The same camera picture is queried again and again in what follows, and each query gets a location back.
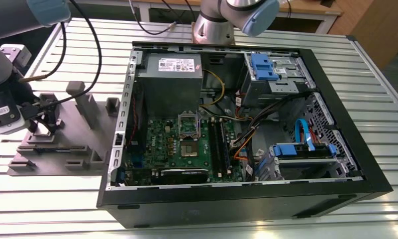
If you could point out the wooden cabinet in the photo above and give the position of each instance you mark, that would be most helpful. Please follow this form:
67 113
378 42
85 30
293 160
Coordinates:
378 30

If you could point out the grey parts rack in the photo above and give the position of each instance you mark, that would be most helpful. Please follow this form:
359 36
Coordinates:
69 149

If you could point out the grey metal disk bay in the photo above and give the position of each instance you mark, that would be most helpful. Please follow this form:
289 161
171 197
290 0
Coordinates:
305 164

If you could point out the black graphics card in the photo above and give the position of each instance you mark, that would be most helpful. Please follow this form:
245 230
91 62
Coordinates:
182 175

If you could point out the black case fan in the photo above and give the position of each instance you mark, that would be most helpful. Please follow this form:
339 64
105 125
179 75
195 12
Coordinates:
139 109

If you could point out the black PC case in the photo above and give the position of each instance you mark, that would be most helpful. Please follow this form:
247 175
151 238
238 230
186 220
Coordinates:
238 206

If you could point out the blue plastic drive bracket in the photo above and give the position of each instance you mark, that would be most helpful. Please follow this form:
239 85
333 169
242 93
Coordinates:
261 67

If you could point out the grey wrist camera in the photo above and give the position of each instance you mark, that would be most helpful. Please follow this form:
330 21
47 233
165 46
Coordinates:
17 56

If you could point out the grey metal drive cage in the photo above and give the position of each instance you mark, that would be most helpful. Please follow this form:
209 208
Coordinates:
281 87

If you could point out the wooden desk white frame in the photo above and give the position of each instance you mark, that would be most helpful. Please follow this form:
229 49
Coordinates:
318 8

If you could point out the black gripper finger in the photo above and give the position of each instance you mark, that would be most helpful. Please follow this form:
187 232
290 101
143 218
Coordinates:
51 125
33 125

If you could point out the hard disk blue carrier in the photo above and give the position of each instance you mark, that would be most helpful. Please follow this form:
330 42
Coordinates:
286 151

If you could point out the green motherboard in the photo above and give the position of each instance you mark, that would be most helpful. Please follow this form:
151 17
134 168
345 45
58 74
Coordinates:
162 154

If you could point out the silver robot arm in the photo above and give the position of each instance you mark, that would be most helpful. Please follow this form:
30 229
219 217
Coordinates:
0 64

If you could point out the grey power supply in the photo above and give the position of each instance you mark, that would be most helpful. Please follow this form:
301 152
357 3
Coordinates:
169 92

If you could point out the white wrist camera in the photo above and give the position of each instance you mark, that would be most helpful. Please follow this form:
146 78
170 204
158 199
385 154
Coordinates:
6 124

